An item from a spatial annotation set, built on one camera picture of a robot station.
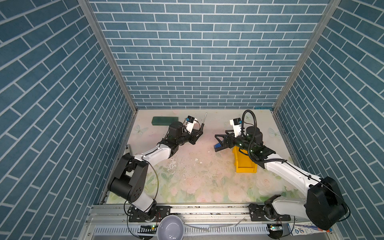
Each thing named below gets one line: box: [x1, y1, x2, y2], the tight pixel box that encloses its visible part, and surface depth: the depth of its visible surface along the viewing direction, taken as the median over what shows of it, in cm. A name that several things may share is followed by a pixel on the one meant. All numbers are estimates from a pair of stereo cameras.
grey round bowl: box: [157, 215, 185, 240], surface depth 69 cm
